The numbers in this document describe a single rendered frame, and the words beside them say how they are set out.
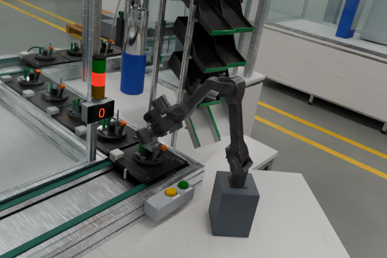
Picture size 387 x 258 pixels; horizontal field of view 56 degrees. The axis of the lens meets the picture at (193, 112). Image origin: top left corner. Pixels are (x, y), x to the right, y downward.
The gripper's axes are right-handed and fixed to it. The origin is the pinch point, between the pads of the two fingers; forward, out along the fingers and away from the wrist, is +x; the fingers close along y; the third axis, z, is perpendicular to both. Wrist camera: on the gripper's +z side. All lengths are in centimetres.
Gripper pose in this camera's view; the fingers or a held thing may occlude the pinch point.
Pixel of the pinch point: (150, 135)
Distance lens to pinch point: 154.3
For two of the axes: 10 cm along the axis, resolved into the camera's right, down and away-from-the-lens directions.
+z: -4.7, -8.7, 1.2
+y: -6.4, 2.4, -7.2
